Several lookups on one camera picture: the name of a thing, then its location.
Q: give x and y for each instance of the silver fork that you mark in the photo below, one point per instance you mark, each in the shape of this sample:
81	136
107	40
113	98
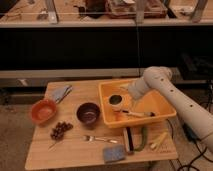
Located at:
93	138

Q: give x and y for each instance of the dark purple bowl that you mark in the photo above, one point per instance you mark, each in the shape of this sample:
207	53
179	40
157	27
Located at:
88	113

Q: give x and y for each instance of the green bean pod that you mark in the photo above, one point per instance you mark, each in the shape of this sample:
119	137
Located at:
144	136

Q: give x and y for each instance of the blue sponge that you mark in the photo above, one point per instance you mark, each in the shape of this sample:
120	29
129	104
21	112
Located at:
114	153

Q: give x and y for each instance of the black and white brush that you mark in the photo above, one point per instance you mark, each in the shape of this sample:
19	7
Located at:
128	141

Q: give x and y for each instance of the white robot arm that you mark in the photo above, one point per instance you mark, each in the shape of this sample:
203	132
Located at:
194	115

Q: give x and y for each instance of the utensil with dark tip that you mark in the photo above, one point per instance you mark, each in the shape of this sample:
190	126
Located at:
136	114

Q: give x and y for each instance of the blue grey cloth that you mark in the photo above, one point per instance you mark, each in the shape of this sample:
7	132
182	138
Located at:
59	93

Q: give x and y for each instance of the yellow plastic bin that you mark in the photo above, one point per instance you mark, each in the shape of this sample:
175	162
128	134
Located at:
152	101

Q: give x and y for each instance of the white cup in bin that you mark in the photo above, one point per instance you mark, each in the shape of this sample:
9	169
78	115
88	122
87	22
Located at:
116	101

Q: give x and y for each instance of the orange bowl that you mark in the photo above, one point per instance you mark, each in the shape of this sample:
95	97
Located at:
42	111

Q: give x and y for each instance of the bunch of dark grapes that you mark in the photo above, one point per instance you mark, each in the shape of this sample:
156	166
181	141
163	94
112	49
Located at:
59	130

